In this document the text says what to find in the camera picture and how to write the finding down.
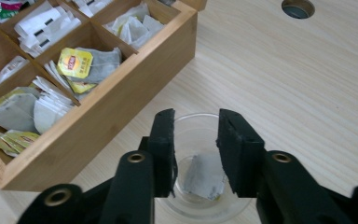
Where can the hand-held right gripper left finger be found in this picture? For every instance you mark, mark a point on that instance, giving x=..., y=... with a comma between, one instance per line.
x=161, y=155

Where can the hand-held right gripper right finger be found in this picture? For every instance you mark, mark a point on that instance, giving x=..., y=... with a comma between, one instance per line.
x=242, y=161

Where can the clear plastic cup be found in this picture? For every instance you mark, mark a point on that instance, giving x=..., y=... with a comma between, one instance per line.
x=195, y=137

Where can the wooden tea box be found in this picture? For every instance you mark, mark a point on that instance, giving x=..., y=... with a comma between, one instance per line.
x=105, y=124

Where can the yellow-label grey tea bag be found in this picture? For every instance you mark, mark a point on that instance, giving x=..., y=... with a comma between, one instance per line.
x=101, y=67

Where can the slim white tea sachets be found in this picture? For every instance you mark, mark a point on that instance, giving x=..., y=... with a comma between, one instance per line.
x=57, y=76

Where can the pile of white pyramid tea bags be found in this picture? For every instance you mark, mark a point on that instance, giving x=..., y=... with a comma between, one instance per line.
x=133, y=26

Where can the pile of green-tag tea bags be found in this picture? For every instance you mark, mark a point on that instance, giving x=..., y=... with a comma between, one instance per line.
x=15, y=113

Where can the pile of white tea sachets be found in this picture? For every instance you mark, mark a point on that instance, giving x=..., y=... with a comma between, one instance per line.
x=88, y=6

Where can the white tea packets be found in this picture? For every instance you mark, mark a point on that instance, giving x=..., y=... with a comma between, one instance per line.
x=11, y=70

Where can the pile of black-marked white sachets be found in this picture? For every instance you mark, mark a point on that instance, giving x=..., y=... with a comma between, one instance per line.
x=43, y=28

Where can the pile of colourful tea sachets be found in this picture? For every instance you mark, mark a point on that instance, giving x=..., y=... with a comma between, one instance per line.
x=7, y=7

